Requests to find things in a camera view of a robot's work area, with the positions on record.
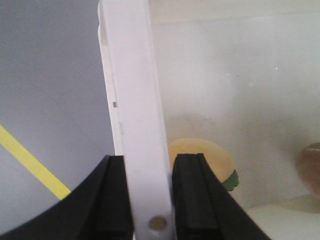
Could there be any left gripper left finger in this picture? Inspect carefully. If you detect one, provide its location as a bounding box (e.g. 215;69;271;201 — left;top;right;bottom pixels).
0;155;134;240

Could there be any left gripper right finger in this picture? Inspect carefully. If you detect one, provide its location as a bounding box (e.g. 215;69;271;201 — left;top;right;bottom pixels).
172;153;270;240

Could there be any cream round plush toy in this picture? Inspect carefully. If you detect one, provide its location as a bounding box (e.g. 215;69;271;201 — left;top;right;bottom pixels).
168;138;240;192

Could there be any pink peach plush toy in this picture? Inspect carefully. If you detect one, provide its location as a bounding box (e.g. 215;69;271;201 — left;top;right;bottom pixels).
295;142;320;200

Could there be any white plastic tote box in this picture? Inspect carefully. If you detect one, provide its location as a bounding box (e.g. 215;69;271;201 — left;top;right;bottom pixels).
98;0;320;240

